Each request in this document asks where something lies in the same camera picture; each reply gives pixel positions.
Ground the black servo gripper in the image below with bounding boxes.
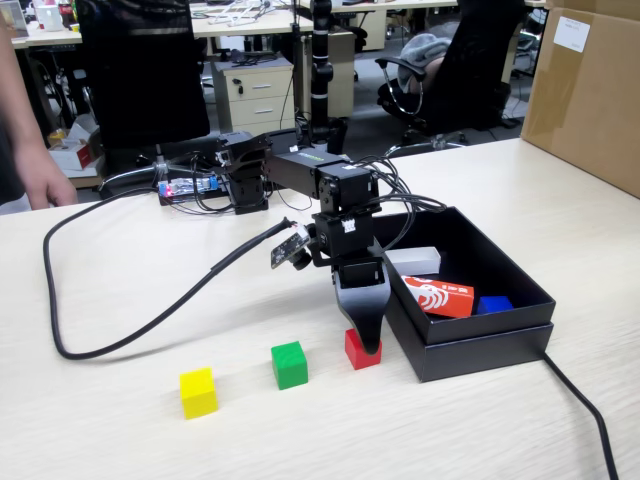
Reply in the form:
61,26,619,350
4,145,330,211
311,208,393,357

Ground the red wooden cube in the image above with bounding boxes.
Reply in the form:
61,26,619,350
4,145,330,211
344,327,383,372

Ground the green wooden cube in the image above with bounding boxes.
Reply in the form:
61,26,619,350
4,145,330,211
270,341,309,391

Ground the yellow wooden cube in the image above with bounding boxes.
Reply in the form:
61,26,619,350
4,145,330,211
179,367,220,420

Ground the bare person forearm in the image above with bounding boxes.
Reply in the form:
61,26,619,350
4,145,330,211
0,17,51,156

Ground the white rectangular box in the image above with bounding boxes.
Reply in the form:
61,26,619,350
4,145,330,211
387,246,442,277

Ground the orange box with white print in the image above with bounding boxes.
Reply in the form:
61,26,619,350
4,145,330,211
401,274,475,319

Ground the black cardboard box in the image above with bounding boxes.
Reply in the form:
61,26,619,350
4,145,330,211
372,205,557,346

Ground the large brown cardboard box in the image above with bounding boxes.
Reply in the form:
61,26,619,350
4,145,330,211
519,0,640,200

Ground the bare person hand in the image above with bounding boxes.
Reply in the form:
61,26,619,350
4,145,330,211
14,143,80,211

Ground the blue wooden cube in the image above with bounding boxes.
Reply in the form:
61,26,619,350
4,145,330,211
476,295,515,317

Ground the blue controller circuit board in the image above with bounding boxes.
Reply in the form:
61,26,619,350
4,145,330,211
157,174,221,201

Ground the beige drawer cabinet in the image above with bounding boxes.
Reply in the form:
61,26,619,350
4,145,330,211
213,55,296,146

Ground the beige plain cabinet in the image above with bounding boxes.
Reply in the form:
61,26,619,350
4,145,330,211
299,29,357,120

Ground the black segmented pole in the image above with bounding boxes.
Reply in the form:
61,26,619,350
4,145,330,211
299,0,350,157

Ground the black chair with chrome armrest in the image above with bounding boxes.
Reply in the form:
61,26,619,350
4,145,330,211
374,0,531,159

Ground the grey cloth bundle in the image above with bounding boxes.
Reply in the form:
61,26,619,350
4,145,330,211
398,20,461,96

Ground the long beige desk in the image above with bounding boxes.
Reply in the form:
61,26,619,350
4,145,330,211
299,0,461,51

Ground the white folding stand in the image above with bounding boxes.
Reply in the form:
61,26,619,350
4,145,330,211
205,1,266,27

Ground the beige desk with white stand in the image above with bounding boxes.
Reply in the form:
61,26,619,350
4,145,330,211
191,3,315,39

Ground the black mesh office chair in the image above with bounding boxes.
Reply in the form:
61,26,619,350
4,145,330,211
73,0,221,201

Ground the white and red carton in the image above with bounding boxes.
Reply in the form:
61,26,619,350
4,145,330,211
46,113,105,175

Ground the person torso dark shirt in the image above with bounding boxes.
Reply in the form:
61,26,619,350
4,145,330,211
0,112,30,217

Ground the beige desk with mug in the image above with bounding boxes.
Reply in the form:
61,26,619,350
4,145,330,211
0,22,86,54

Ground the small framed picture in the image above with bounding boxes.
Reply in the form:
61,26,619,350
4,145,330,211
0,0,30,40

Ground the bare circuit board wrist camera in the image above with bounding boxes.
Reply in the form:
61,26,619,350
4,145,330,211
270,223,315,272

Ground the thin black servo wire bundle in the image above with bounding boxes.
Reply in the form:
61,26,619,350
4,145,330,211
344,155,449,254

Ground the thick black camera cable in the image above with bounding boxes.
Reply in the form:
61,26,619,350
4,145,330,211
42,185,307,362

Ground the thick black power cable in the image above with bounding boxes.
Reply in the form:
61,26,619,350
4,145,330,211
349,158,621,480

